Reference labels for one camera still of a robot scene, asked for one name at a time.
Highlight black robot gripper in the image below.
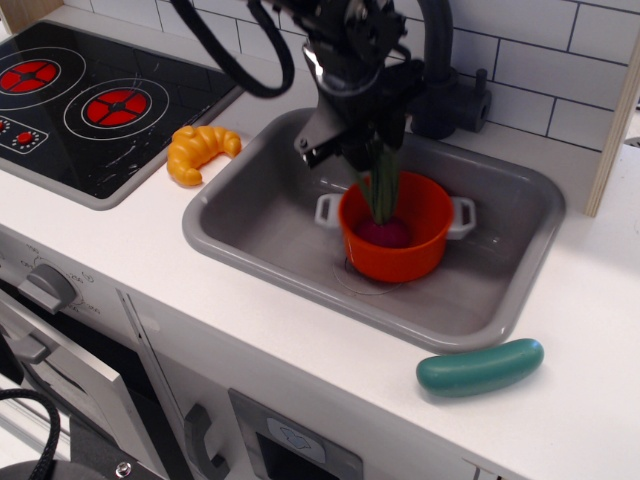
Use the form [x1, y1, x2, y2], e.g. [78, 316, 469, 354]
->
[292, 1, 424, 169]

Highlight purple toy beet green leaves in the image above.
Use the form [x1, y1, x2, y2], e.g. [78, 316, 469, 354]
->
[354, 138, 410, 249]

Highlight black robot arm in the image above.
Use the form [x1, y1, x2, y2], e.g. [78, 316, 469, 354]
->
[278, 1, 424, 171]

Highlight grey toy sink basin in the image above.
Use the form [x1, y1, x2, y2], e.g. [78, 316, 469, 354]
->
[183, 108, 565, 353]

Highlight dark grey toy faucet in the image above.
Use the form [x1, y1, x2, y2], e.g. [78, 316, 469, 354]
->
[409, 0, 492, 140]

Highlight yellow toy croissant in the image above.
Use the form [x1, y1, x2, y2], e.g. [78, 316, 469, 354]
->
[167, 125, 242, 187]

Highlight light wooden side panel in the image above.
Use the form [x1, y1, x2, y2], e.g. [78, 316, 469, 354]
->
[583, 36, 640, 217]

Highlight black toy stove top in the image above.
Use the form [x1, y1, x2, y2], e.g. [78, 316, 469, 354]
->
[1, 21, 242, 210]

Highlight teal toy cucumber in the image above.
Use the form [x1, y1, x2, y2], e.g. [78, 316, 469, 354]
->
[416, 338, 545, 398]

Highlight grey oven knob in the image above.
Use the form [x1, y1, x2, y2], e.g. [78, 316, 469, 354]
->
[18, 264, 77, 314]

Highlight orange toy pot white handles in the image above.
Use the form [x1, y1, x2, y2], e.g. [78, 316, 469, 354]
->
[315, 171, 477, 283]

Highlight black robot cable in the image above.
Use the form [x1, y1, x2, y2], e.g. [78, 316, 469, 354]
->
[169, 0, 296, 100]

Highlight grey dishwasher door handle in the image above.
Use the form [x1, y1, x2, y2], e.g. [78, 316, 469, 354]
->
[184, 404, 230, 480]

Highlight grey oven door handle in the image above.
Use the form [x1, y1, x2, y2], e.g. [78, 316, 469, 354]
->
[1, 324, 56, 365]

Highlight black braided cable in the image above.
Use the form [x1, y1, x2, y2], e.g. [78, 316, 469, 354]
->
[0, 388, 62, 480]

